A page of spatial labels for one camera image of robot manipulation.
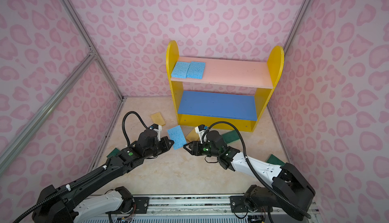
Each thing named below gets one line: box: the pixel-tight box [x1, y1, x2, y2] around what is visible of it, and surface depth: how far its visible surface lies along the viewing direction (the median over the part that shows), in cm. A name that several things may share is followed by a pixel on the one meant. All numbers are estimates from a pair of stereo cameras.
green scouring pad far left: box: [106, 147, 121, 159], surface depth 92 cm
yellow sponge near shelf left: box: [150, 112, 166, 127], surface depth 108 cm
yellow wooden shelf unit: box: [166, 40, 285, 133], surface depth 95 cm
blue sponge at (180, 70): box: [171, 61, 191, 79], surface depth 76 cm
